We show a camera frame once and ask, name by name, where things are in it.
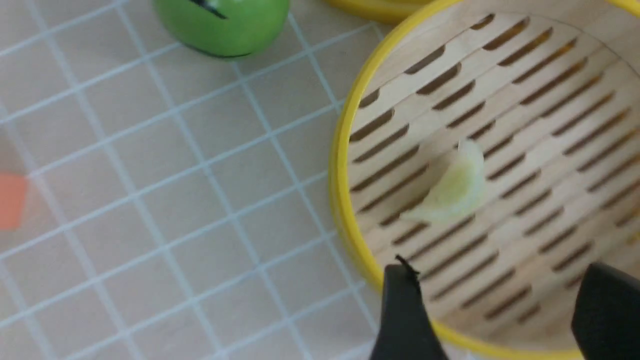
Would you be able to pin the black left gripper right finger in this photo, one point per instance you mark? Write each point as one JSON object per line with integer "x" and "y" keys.
{"x": 606, "y": 318}

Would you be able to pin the green toy apple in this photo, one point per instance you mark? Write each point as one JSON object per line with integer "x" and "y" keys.
{"x": 224, "y": 29}

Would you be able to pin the checkered beige tablecloth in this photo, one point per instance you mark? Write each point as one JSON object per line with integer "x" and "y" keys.
{"x": 178, "y": 205}

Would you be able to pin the pale green dumpling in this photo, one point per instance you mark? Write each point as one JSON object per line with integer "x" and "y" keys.
{"x": 458, "y": 192}

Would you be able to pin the orange foam cube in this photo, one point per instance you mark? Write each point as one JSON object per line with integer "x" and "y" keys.
{"x": 13, "y": 192}

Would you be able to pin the bamboo steamer lid yellow rim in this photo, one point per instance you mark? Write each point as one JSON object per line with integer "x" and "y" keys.
{"x": 389, "y": 12}

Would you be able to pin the bamboo steamer tray yellow rim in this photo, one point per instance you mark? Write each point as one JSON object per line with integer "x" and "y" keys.
{"x": 549, "y": 90}

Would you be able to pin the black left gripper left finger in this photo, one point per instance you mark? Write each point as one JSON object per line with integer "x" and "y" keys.
{"x": 405, "y": 331}

